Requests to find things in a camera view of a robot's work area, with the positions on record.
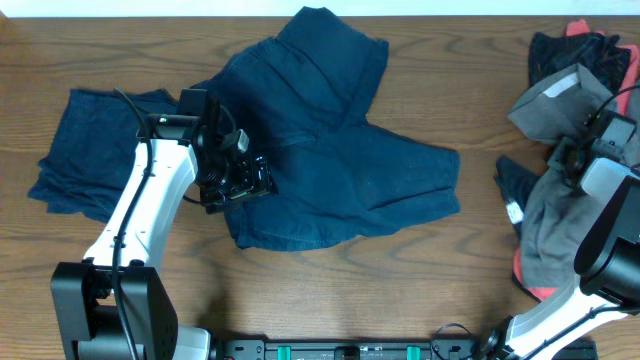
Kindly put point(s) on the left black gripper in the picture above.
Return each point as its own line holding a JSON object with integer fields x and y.
{"x": 249, "y": 186}

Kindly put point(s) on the navy blue shorts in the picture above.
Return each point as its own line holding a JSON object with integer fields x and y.
{"x": 302, "y": 97}

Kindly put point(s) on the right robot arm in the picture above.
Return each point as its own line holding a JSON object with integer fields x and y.
{"x": 605, "y": 286}

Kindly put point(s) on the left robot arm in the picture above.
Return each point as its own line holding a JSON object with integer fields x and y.
{"x": 112, "y": 304}

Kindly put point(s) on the folded navy blue cloth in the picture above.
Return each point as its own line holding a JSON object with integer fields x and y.
{"x": 91, "y": 156}

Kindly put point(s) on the black garment with label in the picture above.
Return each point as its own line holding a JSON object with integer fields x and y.
{"x": 515, "y": 183}

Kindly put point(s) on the grey shirt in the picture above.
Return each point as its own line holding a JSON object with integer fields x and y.
{"x": 556, "y": 216}

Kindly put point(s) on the black patterned garment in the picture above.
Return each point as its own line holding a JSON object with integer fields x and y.
{"x": 598, "y": 53}

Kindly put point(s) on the coral red garment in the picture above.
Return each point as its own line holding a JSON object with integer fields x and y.
{"x": 620, "y": 100}

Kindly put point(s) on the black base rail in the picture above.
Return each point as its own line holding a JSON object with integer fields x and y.
{"x": 266, "y": 350}

